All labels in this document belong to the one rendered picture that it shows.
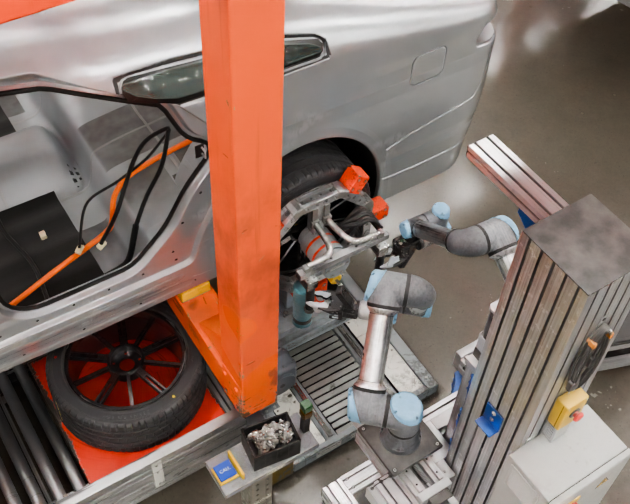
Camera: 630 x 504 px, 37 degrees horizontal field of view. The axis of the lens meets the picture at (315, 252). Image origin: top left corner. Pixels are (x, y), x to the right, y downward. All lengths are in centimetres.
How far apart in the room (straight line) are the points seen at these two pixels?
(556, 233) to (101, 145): 222
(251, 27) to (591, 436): 166
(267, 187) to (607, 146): 340
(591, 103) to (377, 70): 272
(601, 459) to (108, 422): 189
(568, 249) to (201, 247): 169
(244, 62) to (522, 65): 401
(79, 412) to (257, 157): 162
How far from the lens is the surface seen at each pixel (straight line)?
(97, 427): 386
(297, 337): 440
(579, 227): 251
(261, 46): 238
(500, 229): 352
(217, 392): 413
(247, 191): 271
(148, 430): 388
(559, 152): 570
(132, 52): 311
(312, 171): 368
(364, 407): 323
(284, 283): 394
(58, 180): 420
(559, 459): 304
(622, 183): 564
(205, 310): 387
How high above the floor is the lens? 383
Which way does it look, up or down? 51 degrees down
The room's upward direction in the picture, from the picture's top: 4 degrees clockwise
